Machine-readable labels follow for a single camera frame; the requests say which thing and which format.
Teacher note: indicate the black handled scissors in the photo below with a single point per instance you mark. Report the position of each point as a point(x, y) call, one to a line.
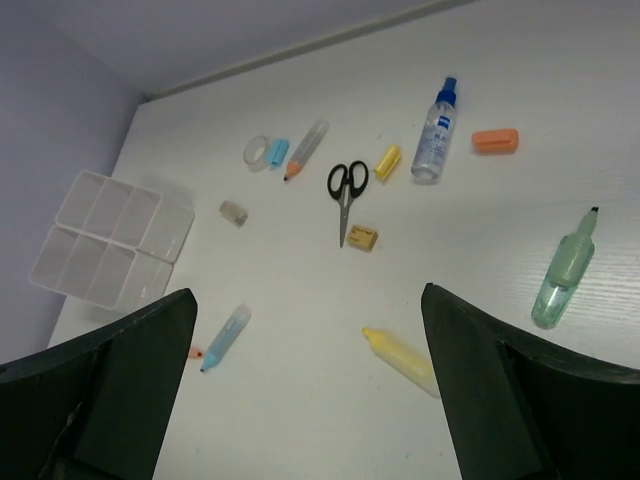
point(345, 183)

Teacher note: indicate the white compartment organizer box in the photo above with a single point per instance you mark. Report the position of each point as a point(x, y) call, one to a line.
point(113, 244)

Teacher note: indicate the yellow highlighter pen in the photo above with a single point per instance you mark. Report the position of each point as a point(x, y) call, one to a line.
point(403, 358)

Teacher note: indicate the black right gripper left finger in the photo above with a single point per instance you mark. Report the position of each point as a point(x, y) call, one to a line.
point(97, 406)

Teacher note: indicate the green highlighter pen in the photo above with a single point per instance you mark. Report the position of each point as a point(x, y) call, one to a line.
point(566, 270)

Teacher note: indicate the blue cap spray bottle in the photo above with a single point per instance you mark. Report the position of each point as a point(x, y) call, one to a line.
point(435, 138)

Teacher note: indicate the orange highlighter cap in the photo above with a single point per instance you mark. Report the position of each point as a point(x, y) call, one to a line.
point(500, 141)

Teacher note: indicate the grey eraser block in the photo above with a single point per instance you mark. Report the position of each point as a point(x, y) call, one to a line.
point(233, 213)

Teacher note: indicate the blue highlighter cap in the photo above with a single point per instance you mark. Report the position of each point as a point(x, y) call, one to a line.
point(277, 152)

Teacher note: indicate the orange tip clear highlighter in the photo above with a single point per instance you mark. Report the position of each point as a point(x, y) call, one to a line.
point(306, 148)

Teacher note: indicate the clear tape roll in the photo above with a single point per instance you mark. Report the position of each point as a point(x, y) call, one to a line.
point(255, 152)

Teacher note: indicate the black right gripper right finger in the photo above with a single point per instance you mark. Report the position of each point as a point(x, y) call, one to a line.
point(520, 407)

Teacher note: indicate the tan eraser block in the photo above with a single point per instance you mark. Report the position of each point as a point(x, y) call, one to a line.
point(362, 238)

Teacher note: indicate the yellow highlighter cap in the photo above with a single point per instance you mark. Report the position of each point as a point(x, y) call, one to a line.
point(387, 163)

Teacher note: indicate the blue highlighter pen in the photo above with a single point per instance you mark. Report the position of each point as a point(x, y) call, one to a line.
point(226, 337)

